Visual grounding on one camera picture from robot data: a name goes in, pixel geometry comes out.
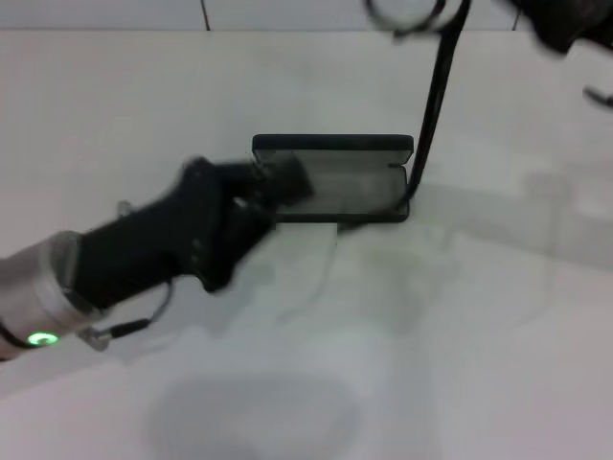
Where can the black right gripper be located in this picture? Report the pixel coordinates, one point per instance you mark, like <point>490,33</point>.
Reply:
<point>555,24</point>

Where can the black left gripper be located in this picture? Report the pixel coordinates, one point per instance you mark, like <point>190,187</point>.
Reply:
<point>158,239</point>

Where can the black glasses case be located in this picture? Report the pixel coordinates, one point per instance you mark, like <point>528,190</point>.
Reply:
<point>354,191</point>

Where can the black glasses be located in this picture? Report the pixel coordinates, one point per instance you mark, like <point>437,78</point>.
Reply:
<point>433,105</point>

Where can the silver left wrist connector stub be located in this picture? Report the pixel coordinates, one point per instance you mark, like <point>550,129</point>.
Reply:
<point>124,207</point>

